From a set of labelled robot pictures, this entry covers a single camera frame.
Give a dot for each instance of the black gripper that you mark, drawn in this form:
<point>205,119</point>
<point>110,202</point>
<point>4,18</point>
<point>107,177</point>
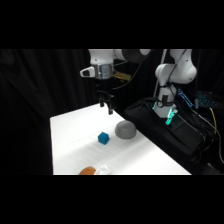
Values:
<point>105,87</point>

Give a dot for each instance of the grey bowl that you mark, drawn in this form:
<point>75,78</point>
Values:
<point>125,130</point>

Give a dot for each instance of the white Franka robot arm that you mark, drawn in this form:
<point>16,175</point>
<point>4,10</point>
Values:
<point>173,71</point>

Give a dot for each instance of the blue cube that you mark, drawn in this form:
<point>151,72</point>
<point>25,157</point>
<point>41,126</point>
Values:
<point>103,138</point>

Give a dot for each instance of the clear plastic wrapper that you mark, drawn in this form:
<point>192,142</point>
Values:
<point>102,170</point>

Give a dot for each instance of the black robot stand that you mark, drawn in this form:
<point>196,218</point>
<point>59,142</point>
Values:
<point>166,136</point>

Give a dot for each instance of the black curtain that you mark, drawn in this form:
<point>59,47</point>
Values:
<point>36,100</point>

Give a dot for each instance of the orange round object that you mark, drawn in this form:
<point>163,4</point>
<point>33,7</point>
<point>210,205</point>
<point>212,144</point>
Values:
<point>87,171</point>

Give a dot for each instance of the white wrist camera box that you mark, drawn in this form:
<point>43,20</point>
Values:
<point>87,71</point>

